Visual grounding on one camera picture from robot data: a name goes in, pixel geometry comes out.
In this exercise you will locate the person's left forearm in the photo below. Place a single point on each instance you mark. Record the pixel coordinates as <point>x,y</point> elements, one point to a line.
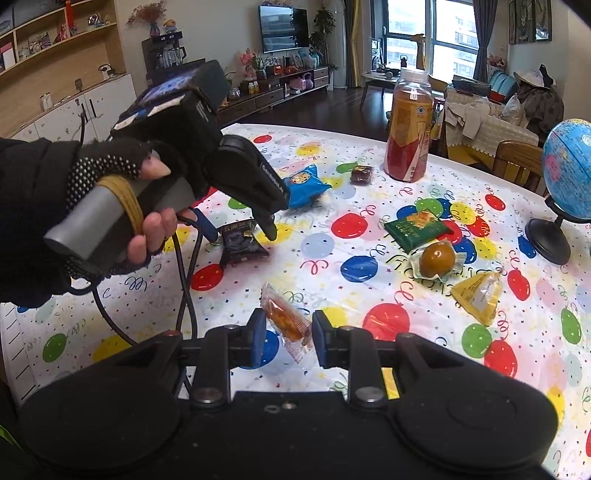
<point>27,207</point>

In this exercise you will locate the balloon print tablecloth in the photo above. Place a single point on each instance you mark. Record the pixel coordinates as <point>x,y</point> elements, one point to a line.
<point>323,152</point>

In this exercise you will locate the yellow curtain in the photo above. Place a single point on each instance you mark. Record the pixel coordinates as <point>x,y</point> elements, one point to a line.
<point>354,41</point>

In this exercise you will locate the clear orange snack packet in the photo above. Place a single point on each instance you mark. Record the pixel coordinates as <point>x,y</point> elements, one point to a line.
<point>288,321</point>

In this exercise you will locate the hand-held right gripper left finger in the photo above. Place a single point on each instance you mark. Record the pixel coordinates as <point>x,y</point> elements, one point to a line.
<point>258,337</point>

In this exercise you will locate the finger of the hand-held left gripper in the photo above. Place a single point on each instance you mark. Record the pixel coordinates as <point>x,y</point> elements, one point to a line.
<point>268,203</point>
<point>205,226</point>

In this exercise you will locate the dark snack packet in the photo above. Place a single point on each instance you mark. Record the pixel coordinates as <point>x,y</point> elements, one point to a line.
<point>242,244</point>

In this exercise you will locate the brown cake packet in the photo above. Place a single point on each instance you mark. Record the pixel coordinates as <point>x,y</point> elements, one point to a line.
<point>361,174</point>

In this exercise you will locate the yellow rubber band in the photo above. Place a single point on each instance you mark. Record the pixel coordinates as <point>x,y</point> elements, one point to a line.
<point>127,198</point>

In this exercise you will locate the green potted plant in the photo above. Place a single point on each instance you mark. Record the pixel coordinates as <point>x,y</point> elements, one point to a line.
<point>324,23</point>

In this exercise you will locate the grey curtain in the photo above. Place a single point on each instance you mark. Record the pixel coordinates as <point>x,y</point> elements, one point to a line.
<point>484,37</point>

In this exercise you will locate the pile of clothes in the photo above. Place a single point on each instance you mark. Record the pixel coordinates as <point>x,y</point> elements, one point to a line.
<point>540,101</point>

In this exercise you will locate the vase of dried flowers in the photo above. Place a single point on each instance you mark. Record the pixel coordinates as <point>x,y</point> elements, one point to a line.
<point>150,16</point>

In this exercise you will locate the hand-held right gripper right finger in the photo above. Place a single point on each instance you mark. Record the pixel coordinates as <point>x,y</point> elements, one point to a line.
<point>322,339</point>

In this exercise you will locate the wooden coffee table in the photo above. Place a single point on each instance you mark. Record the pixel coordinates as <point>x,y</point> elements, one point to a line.
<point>378,78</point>

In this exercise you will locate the black water dispenser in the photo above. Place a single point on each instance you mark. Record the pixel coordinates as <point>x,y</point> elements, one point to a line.
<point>171,55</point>

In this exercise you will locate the packed braised egg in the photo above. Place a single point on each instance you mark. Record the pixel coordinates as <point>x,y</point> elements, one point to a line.
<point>436,261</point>

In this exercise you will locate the person's left hand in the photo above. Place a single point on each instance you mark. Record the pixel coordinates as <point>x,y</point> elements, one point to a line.
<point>106,159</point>

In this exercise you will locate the orange drink bottle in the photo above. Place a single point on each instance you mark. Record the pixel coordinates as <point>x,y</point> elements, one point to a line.
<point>408,129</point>

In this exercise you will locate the flat screen television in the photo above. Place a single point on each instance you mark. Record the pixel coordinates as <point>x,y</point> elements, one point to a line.
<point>282,28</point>

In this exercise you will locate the pink artificial flowers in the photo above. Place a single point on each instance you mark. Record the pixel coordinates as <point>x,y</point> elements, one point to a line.
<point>249,60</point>

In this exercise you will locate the blue desk globe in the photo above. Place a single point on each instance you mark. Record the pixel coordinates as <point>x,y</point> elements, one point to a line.
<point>570,170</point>

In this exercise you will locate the dark framed wall pictures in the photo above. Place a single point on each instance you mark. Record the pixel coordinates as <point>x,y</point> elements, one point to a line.
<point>528,21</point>

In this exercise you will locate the large window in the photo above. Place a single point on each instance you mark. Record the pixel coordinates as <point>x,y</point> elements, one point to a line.
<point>429,27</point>

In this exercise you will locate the sofa with cream cover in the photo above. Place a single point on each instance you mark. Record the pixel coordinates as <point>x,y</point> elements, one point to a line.
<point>489,129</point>

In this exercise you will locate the blue snack packet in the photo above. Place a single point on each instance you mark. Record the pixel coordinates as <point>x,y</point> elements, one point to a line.
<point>304,184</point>

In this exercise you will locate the green snack packet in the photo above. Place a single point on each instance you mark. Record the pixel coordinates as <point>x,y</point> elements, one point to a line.
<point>418,228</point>

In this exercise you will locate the wooden television cabinet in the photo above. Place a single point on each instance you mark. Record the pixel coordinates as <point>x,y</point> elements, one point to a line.
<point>258,99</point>

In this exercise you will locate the yellow triangular snack packet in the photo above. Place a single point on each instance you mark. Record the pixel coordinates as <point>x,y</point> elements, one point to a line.
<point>480,295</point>

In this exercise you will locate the white standing air conditioner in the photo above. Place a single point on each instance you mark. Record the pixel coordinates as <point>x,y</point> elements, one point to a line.
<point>338,41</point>

